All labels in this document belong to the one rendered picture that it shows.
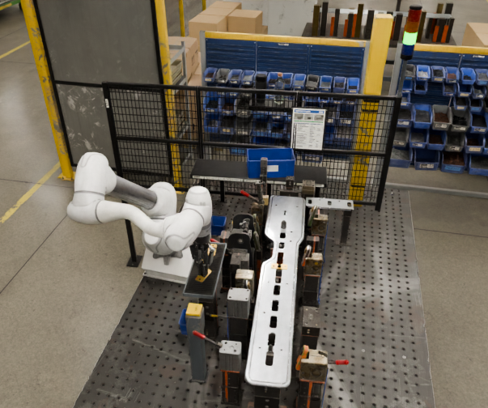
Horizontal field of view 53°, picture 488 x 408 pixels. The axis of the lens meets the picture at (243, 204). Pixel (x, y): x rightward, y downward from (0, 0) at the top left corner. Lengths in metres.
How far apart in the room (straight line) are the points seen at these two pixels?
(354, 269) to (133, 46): 2.66
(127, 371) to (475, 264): 3.01
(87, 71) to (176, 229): 3.17
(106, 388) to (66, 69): 3.16
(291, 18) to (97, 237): 5.79
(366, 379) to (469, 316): 1.64
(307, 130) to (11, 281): 2.59
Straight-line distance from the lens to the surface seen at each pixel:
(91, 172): 2.26
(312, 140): 3.29
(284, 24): 9.11
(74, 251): 4.46
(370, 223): 3.47
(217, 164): 3.37
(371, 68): 3.16
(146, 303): 2.86
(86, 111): 4.99
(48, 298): 4.09
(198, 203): 1.91
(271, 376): 2.13
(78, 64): 4.82
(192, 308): 2.16
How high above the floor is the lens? 2.72
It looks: 35 degrees down
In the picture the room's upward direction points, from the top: straight up
